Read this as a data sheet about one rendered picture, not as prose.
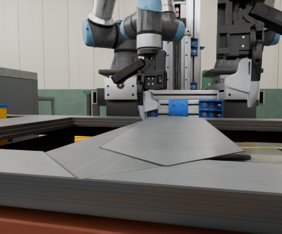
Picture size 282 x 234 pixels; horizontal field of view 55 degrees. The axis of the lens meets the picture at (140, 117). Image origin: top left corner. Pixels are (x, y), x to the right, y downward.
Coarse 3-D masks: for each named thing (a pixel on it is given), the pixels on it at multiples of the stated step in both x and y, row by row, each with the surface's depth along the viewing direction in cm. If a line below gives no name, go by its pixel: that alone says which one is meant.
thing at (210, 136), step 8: (120, 136) 45; (128, 136) 45; (136, 136) 45; (144, 136) 45; (152, 136) 45; (160, 136) 45; (168, 136) 45; (176, 136) 45; (184, 136) 45; (192, 136) 45; (200, 136) 45; (208, 136) 45; (216, 136) 45; (224, 136) 45
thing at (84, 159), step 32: (0, 128) 61; (32, 128) 71; (128, 128) 58; (224, 128) 79; (256, 128) 77; (64, 160) 28; (96, 160) 28; (128, 160) 28; (0, 192) 23; (32, 192) 22; (64, 192) 22; (96, 192) 21; (128, 192) 20; (160, 192) 20; (192, 192) 19; (224, 192) 19; (192, 224) 19; (224, 224) 19; (256, 224) 18
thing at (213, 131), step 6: (162, 132) 50; (168, 132) 50; (174, 132) 50; (180, 132) 50; (186, 132) 50; (192, 132) 50; (198, 132) 50; (204, 132) 50; (210, 132) 50; (216, 132) 50
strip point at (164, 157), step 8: (120, 152) 31; (128, 152) 31; (136, 152) 31; (144, 152) 31; (152, 152) 31; (160, 152) 31; (168, 152) 31; (176, 152) 31; (184, 152) 31; (192, 152) 31; (200, 152) 31; (208, 152) 31; (216, 152) 31; (224, 152) 31; (232, 152) 31; (144, 160) 27; (152, 160) 27; (160, 160) 27; (168, 160) 27; (176, 160) 27; (184, 160) 27; (192, 160) 27
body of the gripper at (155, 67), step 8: (144, 56) 81; (152, 56) 80; (160, 56) 79; (152, 64) 81; (160, 64) 79; (144, 72) 79; (152, 72) 78; (160, 72) 78; (144, 80) 80; (152, 80) 80; (160, 80) 80; (144, 88) 81; (152, 88) 80; (160, 88) 82
